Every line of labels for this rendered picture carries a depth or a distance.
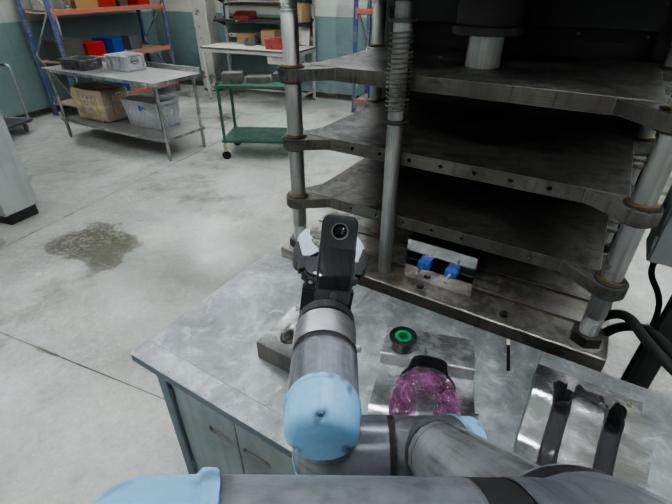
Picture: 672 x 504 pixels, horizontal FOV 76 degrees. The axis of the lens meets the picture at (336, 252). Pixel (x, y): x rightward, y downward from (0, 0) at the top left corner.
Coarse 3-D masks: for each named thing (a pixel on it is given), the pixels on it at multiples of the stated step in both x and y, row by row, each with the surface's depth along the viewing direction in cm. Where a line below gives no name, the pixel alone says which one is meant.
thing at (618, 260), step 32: (288, 0) 140; (384, 0) 190; (288, 32) 145; (384, 32) 198; (288, 64) 150; (288, 96) 156; (288, 128) 163; (640, 128) 162; (640, 192) 112; (608, 224) 182; (608, 256) 125
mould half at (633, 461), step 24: (552, 384) 109; (576, 384) 118; (528, 408) 105; (576, 408) 102; (600, 408) 102; (528, 432) 102; (576, 432) 99; (624, 432) 97; (648, 432) 97; (528, 456) 97; (576, 456) 97; (624, 456) 95; (648, 456) 94; (624, 480) 92
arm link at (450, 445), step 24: (408, 432) 48; (432, 432) 41; (456, 432) 38; (480, 432) 48; (408, 456) 45; (432, 456) 36; (456, 456) 31; (480, 456) 29; (504, 456) 28; (528, 480) 14; (552, 480) 14; (576, 480) 15; (600, 480) 17
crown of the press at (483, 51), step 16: (464, 0) 139; (480, 0) 135; (496, 0) 133; (512, 0) 133; (464, 16) 141; (480, 16) 137; (496, 16) 135; (512, 16) 136; (464, 32) 141; (480, 32) 138; (496, 32) 137; (512, 32) 138; (480, 48) 146; (496, 48) 145; (480, 64) 148; (496, 64) 149
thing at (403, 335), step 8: (400, 328) 124; (408, 328) 124; (392, 336) 121; (400, 336) 124; (408, 336) 122; (416, 336) 121; (392, 344) 120; (400, 344) 119; (408, 344) 119; (416, 344) 121; (400, 352) 120; (408, 352) 120
